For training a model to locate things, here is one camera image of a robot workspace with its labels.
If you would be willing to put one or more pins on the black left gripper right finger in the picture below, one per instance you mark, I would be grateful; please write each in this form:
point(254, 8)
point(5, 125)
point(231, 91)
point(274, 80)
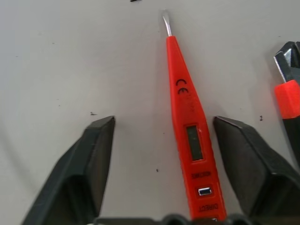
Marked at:
point(255, 164)

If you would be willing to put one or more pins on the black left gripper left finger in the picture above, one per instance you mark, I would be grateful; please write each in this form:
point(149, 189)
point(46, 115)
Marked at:
point(77, 168)

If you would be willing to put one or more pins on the red voltage tester screwdriver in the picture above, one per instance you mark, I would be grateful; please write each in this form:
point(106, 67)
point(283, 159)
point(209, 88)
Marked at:
point(187, 122)

